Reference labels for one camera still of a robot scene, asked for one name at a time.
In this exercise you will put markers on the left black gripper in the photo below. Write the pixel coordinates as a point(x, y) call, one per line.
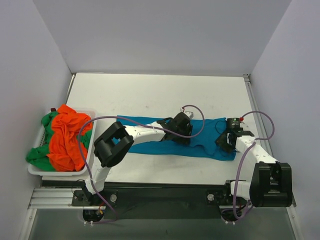
point(182, 132)

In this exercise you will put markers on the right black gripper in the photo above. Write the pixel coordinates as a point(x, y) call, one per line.
point(223, 141)

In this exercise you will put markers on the teal blue t shirt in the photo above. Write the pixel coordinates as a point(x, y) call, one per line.
point(201, 146)

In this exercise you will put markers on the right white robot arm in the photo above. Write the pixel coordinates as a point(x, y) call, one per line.
point(271, 181)

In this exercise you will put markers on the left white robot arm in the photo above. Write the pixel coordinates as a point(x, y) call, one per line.
point(112, 146)

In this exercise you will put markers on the orange t shirt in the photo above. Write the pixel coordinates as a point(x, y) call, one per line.
point(68, 146)

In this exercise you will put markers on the white plastic laundry basket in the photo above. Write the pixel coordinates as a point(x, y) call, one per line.
point(87, 161)

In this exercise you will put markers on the green t shirt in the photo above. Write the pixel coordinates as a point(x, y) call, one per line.
point(37, 156)

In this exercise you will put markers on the right side aluminium rail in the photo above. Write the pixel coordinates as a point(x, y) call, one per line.
point(264, 124)

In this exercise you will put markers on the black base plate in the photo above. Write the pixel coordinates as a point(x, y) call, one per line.
point(153, 201)

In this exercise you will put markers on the aluminium frame rail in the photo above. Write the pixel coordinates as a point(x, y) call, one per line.
point(52, 198)

